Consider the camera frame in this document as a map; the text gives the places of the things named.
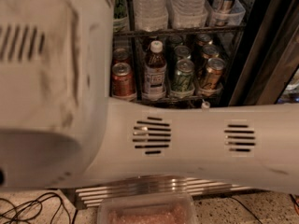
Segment orange soda can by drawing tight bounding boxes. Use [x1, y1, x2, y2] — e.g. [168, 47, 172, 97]
[111, 63, 135, 99]
[112, 48, 131, 64]

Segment back gold can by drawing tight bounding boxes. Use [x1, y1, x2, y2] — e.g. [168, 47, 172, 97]
[193, 34, 213, 56]

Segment black floor cables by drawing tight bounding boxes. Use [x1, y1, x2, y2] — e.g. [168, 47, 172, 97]
[0, 191, 78, 224]

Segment stainless fridge cabinet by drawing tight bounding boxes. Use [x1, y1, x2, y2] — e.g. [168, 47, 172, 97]
[62, 0, 299, 211]

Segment clear plastic bin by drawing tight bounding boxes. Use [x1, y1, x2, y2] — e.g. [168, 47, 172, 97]
[96, 192, 198, 224]

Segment gold can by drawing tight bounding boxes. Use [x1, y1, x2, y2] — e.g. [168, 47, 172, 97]
[193, 34, 213, 56]
[197, 44, 220, 77]

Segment clear water bottle left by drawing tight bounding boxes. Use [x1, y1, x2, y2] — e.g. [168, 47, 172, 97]
[134, 0, 168, 32]

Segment back orange soda can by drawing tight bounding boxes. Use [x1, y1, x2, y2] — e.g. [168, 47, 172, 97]
[112, 48, 131, 64]

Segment bottom shelf tea bottle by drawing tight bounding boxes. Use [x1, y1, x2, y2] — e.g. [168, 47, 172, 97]
[201, 101, 210, 109]

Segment front gold can middle shelf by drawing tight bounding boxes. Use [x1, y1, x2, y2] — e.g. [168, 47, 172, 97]
[199, 58, 225, 90]

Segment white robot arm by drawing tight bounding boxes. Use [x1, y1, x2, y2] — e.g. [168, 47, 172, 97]
[0, 0, 299, 193]

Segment front green can middle shelf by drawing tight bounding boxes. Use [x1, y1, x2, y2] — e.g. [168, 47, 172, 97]
[171, 59, 194, 92]

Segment clear water bottle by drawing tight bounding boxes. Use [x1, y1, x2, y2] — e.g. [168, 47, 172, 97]
[168, 0, 206, 29]
[134, 0, 168, 32]

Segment tea bottle white cap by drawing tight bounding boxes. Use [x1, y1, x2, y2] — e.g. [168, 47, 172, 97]
[144, 40, 166, 100]

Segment front orange soda can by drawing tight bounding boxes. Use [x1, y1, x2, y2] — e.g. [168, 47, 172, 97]
[111, 63, 135, 99]

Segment green can top shelf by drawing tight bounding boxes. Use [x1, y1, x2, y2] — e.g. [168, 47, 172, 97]
[113, 0, 128, 32]

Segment middle gold can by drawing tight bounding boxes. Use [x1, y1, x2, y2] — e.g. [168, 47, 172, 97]
[197, 44, 220, 77]

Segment green can shelf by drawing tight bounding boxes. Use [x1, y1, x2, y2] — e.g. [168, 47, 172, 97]
[171, 59, 194, 92]
[113, 0, 128, 32]

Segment back green can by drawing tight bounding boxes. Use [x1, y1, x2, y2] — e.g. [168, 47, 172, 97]
[166, 35, 185, 63]

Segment middle green can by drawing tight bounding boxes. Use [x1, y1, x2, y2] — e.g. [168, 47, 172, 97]
[174, 45, 192, 71]

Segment blue silver can top shelf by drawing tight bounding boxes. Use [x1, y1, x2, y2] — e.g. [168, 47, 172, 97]
[209, 0, 245, 27]

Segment clear water bottle right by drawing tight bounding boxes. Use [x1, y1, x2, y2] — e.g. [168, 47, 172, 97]
[168, 0, 206, 29]

